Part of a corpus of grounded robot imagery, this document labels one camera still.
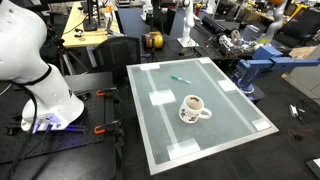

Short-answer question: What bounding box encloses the brass coloured spool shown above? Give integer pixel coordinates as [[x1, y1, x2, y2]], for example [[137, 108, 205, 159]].
[[142, 31, 166, 51]]

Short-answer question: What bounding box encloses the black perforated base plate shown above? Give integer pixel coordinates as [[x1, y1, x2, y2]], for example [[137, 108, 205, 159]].
[[0, 89, 118, 165]]

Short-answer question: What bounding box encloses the glass table board metal frame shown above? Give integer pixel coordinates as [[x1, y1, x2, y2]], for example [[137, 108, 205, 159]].
[[125, 56, 280, 176]]

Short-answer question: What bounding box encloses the white power adapter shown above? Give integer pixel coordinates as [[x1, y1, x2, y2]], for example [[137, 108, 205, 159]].
[[288, 104, 300, 119]]

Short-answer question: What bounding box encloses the green pen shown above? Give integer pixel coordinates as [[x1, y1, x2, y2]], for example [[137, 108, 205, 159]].
[[170, 75, 193, 85]]

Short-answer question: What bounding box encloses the silver robot hand device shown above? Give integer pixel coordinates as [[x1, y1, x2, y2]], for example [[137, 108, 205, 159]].
[[217, 28, 247, 52]]

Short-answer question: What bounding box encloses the black mesh office chair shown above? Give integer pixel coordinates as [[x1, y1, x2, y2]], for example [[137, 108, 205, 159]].
[[91, 35, 143, 85]]

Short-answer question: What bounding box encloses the white mug with red print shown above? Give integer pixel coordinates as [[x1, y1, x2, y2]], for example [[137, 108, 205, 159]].
[[178, 94, 213, 125]]

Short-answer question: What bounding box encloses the black tripod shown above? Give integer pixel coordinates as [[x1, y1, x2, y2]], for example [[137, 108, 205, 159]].
[[49, 37, 90, 77]]

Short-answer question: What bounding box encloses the light wooden desk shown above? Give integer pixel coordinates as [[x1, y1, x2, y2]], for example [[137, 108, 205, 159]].
[[61, 1, 123, 50]]

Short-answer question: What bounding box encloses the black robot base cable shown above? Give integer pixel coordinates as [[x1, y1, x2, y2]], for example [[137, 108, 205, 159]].
[[3, 80, 38, 180]]

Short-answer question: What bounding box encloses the orange black bar clamp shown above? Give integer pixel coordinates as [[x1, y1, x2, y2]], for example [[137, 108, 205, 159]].
[[93, 119, 125, 138], [95, 86, 122, 105]]

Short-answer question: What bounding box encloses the red floor cable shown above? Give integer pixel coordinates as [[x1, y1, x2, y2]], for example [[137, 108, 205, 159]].
[[286, 127, 315, 142]]

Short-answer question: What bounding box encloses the black monitor stand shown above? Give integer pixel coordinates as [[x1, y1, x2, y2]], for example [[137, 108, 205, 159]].
[[82, 0, 102, 33]]

